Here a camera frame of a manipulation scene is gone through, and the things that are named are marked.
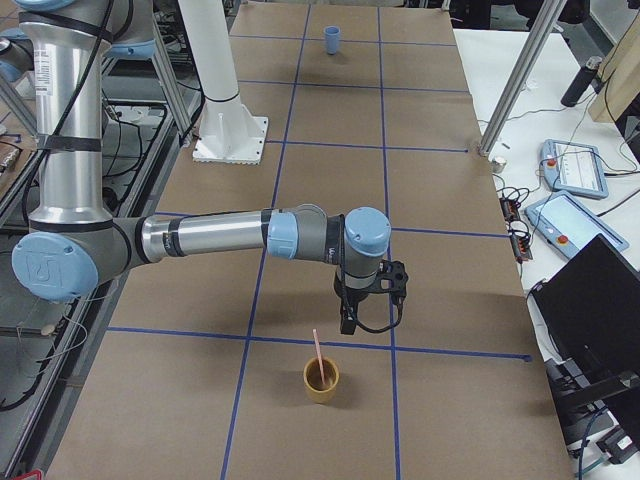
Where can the aluminium frame post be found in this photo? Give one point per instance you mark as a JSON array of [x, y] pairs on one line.
[[535, 41]]

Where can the blue cup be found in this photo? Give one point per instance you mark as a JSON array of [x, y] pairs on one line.
[[332, 38]]

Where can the black laptop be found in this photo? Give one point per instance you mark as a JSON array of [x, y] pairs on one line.
[[591, 309]]

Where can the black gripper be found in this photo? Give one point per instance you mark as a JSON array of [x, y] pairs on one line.
[[356, 298]]

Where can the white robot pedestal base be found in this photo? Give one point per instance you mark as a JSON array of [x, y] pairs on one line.
[[228, 132]]

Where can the teach pendant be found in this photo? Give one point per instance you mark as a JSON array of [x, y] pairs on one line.
[[573, 167], [568, 225]]

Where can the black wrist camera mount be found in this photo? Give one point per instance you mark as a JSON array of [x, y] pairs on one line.
[[391, 279]]

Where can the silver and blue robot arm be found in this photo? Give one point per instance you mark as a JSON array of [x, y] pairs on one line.
[[75, 244]]

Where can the lower teach pendant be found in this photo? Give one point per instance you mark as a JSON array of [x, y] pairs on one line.
[[568, 225]]

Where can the small metal cylinder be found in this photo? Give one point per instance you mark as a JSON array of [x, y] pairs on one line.
[[498, 164]]

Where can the wooden board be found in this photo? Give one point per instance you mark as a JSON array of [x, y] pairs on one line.
[[620, 76]]

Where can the yellow cup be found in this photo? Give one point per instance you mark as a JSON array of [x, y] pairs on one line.
[[311, 378]]

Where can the upper teach pendant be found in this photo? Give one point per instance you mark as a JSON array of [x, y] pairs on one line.
[[573, 167]]

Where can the brown paper table mat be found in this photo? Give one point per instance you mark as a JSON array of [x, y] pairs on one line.
[[232, 365]]

